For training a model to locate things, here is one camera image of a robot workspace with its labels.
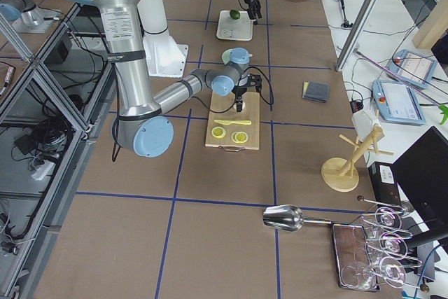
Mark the white steamed bun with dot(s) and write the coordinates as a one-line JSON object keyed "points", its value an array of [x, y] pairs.
{"points": [[243, 105]]}

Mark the mint green bowl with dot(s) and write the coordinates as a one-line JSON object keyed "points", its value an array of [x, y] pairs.
{"points": [[226, 56]]}

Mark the green avocado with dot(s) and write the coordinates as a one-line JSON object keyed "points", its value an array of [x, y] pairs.
{"points": [[234, 14]]}

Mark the yellow plastic knife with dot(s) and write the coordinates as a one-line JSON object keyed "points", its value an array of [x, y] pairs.
{"points": [[233, 122]]}

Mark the bamboo cutting board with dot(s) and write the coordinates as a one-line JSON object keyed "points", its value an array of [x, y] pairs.
{"points": [[221, 108]]}

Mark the single lemon slice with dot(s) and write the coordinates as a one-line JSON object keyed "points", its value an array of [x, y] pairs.
{"points": [[239, 137]]}

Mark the cream bear tray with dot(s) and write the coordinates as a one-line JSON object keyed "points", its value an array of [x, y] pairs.
{"points": [[240, 29]]}

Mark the grey yellow folded cloth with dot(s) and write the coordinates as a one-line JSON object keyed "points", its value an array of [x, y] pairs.
{"points": [[318, 92]]}

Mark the wooden mug tree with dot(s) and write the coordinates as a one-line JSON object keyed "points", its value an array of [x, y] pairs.
{"points": [[340, 174]]}

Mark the metal scoop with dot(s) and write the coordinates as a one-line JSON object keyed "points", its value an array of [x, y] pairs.
{"points": [[289, 218]]}

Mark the near teach pendant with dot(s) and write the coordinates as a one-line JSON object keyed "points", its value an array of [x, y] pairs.
{"points": [[397, 103]]}

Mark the teach pendant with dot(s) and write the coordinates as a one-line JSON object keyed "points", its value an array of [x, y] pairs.
{"points": [[397, 103], [415, 68]]}

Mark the far teach pendant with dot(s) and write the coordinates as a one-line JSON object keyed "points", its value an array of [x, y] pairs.
{"points": [[415, 68]]}

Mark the black monitor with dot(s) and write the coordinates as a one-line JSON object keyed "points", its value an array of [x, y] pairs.
{"points": [[421, 172]]}

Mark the wine glass rack tray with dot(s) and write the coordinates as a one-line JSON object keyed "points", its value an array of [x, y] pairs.
{"points": [[372, 250]]}

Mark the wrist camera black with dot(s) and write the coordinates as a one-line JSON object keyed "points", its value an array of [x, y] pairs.
{"points": [[254, 81]]}

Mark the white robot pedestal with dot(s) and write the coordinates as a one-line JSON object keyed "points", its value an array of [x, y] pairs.
{"points": [[164, 57]]}

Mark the aluminium frame post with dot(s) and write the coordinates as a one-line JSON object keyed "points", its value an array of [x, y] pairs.
{"points": [[355, 33]]}

